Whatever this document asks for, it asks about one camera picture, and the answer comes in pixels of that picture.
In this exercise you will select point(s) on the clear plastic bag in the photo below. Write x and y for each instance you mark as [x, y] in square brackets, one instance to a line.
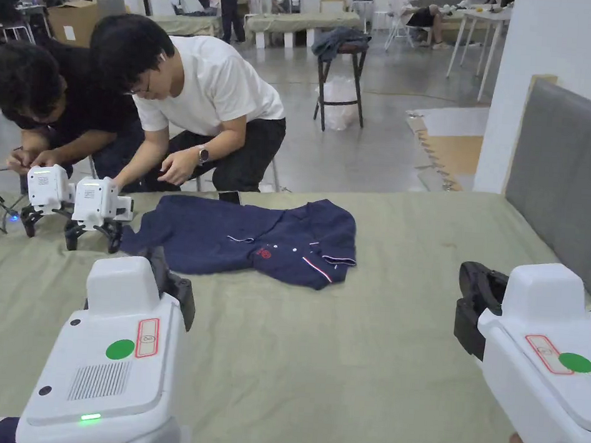
[339, 91]

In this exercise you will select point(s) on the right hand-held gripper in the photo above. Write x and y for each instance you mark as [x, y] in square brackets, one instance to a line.
[540, 396]

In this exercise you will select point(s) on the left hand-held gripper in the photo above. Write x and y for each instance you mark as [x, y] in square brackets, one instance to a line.
[91, 369]

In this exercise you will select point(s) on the dark blue polo shirt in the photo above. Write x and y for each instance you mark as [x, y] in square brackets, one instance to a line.
[214, 236]

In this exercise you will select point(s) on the bed with pale green sheet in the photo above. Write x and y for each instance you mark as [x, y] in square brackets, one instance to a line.
[317, 358]

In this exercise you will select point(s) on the spare hand-held gripper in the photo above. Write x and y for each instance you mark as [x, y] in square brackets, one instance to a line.
[45, 183]
[94, 201]

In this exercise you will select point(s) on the brown cardboard carton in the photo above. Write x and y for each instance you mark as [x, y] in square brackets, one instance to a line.
[72, 22]

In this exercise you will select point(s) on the flat cardboard sheet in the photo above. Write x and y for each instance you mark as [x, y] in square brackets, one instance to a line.
[450, 141]

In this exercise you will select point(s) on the black phone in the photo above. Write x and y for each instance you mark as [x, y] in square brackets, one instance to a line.
[229, 197]

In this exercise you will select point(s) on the grey padded headboard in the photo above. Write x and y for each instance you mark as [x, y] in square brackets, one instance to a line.
[569, 173]

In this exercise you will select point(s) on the low bed with green sheet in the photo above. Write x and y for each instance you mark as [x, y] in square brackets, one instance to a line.
[297, 22]
[197, 24]

